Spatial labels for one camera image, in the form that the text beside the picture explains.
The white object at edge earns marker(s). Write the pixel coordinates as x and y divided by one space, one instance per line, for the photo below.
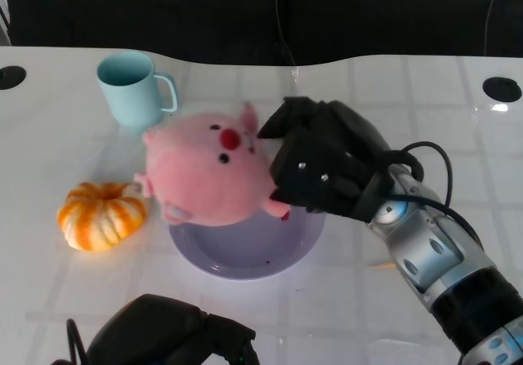
3 14

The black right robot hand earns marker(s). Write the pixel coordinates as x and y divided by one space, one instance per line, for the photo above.
327 161

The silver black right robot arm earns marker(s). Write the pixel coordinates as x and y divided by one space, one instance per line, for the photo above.
445 259

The light blue mug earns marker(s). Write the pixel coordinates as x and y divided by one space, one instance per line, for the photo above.
130 95

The pink plush doll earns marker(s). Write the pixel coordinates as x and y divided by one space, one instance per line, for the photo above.
204 177

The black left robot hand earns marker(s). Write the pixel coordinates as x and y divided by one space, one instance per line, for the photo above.
155 332

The orange white pumpkin toy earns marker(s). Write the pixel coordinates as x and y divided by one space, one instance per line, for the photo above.
102 218

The lilac plastic plate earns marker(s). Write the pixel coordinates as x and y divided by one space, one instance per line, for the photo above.
249 255

